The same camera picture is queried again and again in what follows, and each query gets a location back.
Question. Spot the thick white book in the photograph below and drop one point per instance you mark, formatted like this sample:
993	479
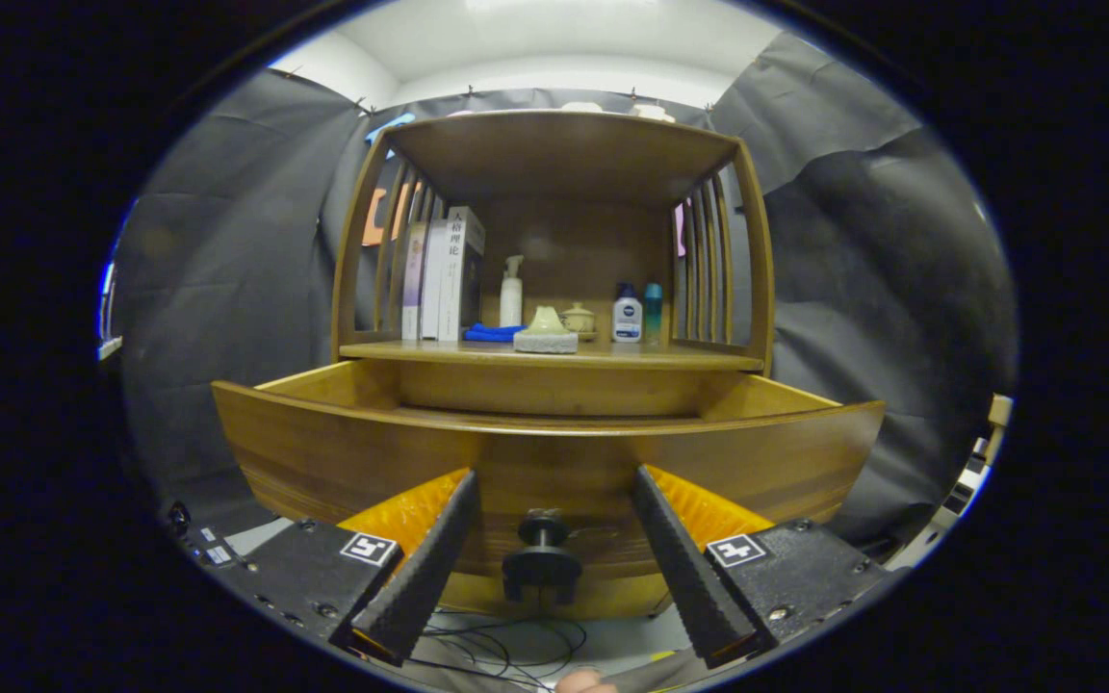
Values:
451	279

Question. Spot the white pump bottle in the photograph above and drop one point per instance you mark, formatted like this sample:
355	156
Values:
511	308

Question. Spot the teal bottle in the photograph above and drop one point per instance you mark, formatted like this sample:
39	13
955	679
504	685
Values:
653	308

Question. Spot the thin white book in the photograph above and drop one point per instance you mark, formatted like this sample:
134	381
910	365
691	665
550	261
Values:
431	289

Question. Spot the beige lidded tea cup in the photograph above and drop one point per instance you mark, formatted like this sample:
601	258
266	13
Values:
581	320

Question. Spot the small white object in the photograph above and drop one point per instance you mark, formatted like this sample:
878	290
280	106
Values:
580	107
653	114

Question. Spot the wooden countertop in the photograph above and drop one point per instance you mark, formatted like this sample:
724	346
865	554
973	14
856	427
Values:
651	356

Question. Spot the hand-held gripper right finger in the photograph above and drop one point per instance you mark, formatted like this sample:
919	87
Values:
684	568

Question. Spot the blue folded cloth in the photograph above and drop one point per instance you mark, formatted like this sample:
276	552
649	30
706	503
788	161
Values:
487	334

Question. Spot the wooden cabinet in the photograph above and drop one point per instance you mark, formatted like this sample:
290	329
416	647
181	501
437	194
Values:
564	154

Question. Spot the white lotion bottle blue cap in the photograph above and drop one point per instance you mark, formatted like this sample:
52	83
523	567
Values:
627	318

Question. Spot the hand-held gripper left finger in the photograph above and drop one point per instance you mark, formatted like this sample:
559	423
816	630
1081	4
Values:
429	577

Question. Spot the thin purple book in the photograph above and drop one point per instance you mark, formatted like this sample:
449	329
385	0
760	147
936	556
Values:
412	289

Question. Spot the wooden drawer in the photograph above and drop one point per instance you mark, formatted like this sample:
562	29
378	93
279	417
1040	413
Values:
323	452

